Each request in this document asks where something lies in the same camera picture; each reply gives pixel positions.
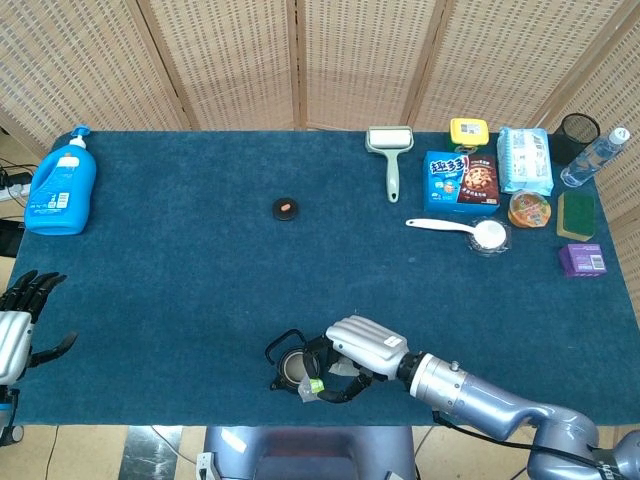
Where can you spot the pyramid tea bag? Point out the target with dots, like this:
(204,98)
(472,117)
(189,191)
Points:
(342,368)

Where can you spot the white power strip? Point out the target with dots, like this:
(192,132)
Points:
(15,190)

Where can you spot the small purple box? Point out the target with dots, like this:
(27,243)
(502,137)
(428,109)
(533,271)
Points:
(582,260)

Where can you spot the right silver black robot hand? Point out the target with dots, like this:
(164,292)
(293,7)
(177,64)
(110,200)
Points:
(370,345)

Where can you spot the blue cookie box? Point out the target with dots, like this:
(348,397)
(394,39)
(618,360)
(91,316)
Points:
(450,185)

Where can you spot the green yellow sponge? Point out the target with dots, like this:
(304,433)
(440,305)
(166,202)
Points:
(577,212)

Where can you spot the clear plastic water bottle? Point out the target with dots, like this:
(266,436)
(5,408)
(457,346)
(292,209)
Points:
(590,160)

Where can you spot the woven wooden folding screen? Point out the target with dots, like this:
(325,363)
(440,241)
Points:
(225,60)

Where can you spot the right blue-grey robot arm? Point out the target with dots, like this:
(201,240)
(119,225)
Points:
(480,400)

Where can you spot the yellow lidded green container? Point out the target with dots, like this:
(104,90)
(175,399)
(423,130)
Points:
(469,130)

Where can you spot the pale green lint roller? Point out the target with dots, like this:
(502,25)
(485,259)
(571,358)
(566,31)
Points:
(392,170)

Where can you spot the black mesh pen cup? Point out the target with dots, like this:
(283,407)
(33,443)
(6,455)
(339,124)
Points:
(565,145)

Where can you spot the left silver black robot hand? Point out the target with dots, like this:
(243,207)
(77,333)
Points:
(12,340)

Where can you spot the blue detergent pump bottle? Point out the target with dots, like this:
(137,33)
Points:
(57,195)

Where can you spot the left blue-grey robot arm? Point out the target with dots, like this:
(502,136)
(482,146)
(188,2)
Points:
(6,405)

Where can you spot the small black round lid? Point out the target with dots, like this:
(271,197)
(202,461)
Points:
(286,210)

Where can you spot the black caster wheel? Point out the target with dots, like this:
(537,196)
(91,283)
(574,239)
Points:
(12,435)

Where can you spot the blue plush tablecloth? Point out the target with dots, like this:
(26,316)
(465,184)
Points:
(175,275)

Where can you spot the orange jelly cup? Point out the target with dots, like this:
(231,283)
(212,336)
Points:
(529,210)

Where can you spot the blue-grey robot torso base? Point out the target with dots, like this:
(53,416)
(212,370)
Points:
(310,450)

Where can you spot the light blue wet wipes pack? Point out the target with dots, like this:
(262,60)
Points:
(525,160)

